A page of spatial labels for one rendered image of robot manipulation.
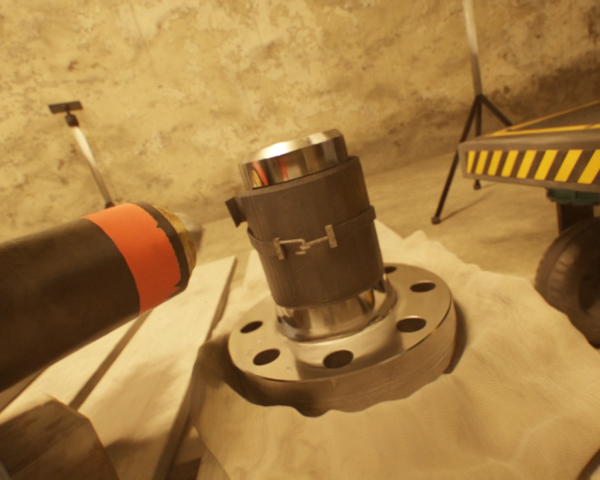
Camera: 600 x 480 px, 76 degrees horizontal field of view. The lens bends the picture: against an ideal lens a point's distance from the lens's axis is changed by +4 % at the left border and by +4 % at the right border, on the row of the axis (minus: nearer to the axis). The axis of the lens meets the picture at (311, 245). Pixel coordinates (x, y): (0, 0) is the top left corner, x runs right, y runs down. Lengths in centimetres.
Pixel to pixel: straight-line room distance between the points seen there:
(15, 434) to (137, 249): 17
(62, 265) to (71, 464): 15
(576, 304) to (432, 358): 30
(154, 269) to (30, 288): 8
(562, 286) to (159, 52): 260
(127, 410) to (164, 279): 23
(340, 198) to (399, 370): 16
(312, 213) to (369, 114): 245
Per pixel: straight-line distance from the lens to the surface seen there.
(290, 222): 35
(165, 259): 35
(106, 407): 58
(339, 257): 36
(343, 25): 283
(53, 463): 38
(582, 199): 58
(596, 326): 67
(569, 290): 62
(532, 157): 49
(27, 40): 311
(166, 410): 50
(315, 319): 38
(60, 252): 34
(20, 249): 34
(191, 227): 40
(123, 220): 36
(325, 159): 36
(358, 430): 30
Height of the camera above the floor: 39
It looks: 16 degrees down
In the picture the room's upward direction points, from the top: 16 degrees counter-clockwise
